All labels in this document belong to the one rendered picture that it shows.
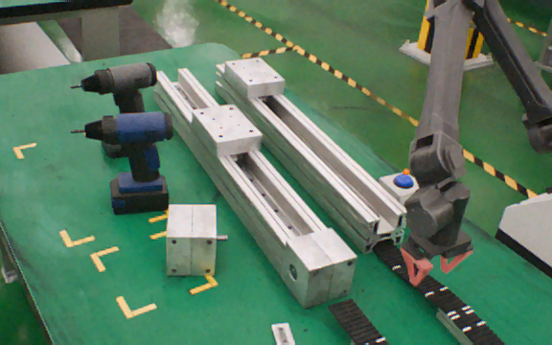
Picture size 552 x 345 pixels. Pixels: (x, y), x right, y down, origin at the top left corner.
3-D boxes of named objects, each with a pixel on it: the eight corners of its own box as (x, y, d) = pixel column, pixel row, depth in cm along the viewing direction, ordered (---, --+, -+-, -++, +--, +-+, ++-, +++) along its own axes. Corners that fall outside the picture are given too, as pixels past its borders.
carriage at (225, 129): (260, 159, 143) (262, 134, 139) (216, 168, 138) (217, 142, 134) (232, 127, 154) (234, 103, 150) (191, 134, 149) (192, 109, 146)
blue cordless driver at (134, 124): (174, 211, 133) (173, 122, 121) (79, 219, 127) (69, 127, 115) (170, 191, 139) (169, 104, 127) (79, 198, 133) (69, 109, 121)
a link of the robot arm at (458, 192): (478, 185, 104) (449, 171, 107) (458, 200, 100) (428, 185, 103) (468, 218, 108) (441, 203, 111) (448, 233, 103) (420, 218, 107)
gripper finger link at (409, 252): (392, 276, 115) (402, 237, 110) (421, 264, 118) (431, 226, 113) (416, 299, 110) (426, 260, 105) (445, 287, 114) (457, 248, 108)
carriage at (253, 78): (283, 103, 169) (285, 80, 165) (246, 107, 164) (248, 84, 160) (258, 79, 180) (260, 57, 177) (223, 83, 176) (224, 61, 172)
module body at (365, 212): (401, 242, 130) (409, 211, 126) (362, 254, 126) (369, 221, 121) (245, 86, 188) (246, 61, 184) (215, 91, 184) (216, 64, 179)
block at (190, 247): (227, 275, 117) (229, 237, 112) (167, 275, 116) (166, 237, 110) (225, 242, 125) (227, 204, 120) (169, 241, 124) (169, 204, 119)
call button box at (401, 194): (422, 210, 141) (427, 188, 138) (388, 219, 137) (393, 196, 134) (402, 192, 147) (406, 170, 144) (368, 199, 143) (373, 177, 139)
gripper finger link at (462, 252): (412, 267, 117) (423, 229, 112) (440, 257, 121) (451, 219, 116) (436, 290, 113) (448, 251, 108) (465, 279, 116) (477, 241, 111)
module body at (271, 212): (325, 264, 122) (331, 231, 118) (281, 277, 118) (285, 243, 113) (186, 95, 180) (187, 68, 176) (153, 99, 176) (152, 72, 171)
